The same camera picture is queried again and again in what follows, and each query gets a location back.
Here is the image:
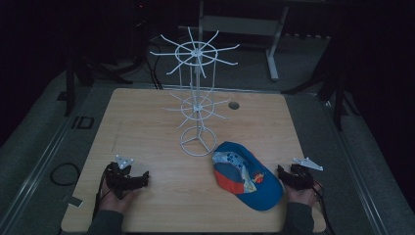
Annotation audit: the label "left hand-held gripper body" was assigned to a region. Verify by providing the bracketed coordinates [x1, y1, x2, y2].
[104, 154, 135, 201]

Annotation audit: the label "left hand-held gripper cable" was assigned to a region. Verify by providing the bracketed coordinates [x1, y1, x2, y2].
[92, 169, 111, 221]

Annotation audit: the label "person's left hand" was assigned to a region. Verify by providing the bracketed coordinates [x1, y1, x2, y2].
[99, 178, 142, 215]

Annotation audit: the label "blue and orange cap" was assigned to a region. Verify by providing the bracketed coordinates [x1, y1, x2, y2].
[211, 140, 285, 212]

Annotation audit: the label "right hand-held gripper cable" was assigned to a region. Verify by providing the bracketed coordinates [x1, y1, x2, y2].
[310, 179, 337, 235]

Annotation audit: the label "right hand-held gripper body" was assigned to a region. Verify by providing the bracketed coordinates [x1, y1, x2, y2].
[284, 157, 324, 192]

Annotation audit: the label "black floor cables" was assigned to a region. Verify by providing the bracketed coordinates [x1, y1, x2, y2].
[142, 19, 164, 90]

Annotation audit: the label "person's right hand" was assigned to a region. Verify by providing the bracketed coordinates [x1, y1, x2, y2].
[285, 182, 320, 208]

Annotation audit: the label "black metal stand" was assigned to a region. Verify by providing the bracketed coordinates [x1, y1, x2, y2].
[57, 38, 135, 118]
[282, 48, 362, 132]

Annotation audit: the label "white metal desk frame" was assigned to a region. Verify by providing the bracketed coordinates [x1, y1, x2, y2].
[197, 0, 291, 82]

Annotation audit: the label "hand-held gripper cable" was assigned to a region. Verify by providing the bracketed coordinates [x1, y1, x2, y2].
[92, 169, 111, 221]
[310, 179, 337, 235]

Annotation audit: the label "white wire hanging rack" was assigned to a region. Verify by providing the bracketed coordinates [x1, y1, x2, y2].
[149, 26, 241, 158]

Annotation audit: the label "black cable loop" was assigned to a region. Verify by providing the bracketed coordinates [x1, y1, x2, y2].
[49, 162, 82, 187]

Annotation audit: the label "black rectangular floor frame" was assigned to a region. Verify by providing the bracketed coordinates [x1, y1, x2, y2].
[70, 115, 95, 130]

